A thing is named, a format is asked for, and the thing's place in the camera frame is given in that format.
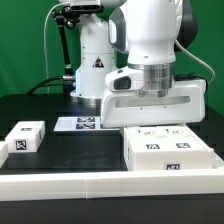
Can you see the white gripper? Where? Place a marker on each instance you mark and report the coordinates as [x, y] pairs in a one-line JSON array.
[[184, 103]]

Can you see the white cabinet door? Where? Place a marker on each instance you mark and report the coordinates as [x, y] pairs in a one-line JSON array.
[[141, 139], [184, 138]]

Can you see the white cabinet body box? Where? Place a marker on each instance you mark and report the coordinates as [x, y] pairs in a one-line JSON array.
[[169, 157]]

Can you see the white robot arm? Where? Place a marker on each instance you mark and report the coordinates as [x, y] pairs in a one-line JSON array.
[[145, 91]]

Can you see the white cabinet top block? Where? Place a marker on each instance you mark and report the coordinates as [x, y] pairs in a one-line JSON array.
[[25, 137]]

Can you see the white obstacle fence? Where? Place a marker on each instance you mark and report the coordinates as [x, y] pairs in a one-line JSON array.
[[112, 184]]

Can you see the white marker base sheet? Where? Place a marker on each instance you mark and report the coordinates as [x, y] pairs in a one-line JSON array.
[[79, 123]]

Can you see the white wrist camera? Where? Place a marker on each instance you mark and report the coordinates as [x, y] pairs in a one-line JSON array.
[[125, 79]]

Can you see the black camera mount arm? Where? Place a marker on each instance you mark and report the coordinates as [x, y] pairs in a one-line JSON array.
[[67, 18]]

